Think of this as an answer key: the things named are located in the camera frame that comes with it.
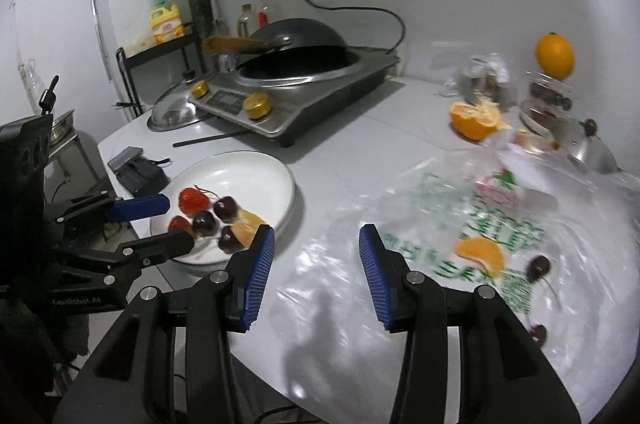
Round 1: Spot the white ceramic plate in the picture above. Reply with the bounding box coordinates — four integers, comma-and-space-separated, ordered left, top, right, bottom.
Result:
150, 151, 295, 266

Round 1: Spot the orange mandarin segment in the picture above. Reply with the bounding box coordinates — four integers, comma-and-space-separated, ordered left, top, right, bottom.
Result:
454, 237, 506, 279

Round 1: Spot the black pouch with phone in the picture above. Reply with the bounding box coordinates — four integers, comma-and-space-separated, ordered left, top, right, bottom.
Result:
107, 147, 171, 199

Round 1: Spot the whole orange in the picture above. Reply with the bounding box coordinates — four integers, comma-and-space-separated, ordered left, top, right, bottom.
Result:
535, 32, 576, 81

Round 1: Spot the black wok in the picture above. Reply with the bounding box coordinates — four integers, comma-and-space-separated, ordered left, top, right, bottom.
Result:
202, 18, 359, 80

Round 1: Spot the red capped sauce bottle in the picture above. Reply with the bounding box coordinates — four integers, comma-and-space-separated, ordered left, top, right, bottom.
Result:
257, 0, 283, 28

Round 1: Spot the large red strawberry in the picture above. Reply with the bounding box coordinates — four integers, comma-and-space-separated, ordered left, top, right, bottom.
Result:
178, 188, 212, 218

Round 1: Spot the yellow detergent bottle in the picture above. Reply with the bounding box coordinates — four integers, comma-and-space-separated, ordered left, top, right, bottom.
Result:
149, 0, 186, 44

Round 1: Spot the small crumpled plastic bag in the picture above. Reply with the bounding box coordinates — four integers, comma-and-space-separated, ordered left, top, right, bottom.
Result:
439, 52, 518, 112

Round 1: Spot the black chopstick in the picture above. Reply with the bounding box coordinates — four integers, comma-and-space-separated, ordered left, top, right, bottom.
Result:
172, 129, 253, 149

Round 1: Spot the printed clear plastic bag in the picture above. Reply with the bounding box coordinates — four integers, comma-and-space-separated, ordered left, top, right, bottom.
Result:
272, 132, 639, 423

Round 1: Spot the black metal rack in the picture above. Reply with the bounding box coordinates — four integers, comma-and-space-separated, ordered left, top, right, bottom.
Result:
115, 22, 207, 118

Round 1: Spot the steel induction cooker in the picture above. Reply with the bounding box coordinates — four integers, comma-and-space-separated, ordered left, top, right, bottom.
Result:
189, 46, 399, 147

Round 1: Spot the steel lid with knob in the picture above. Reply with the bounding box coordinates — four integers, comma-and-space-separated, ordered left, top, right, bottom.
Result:
550, 118, 620, 175

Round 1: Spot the steel pot lid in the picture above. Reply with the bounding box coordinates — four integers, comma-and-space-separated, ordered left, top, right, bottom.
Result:
146, 69, 209, 132

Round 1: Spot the half peeled orange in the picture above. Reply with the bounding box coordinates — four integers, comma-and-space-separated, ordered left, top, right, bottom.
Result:
448, 100, 502, 142

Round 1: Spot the small oil bottle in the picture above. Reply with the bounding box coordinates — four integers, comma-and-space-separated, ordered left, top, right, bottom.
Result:
236, 3, 259, 38

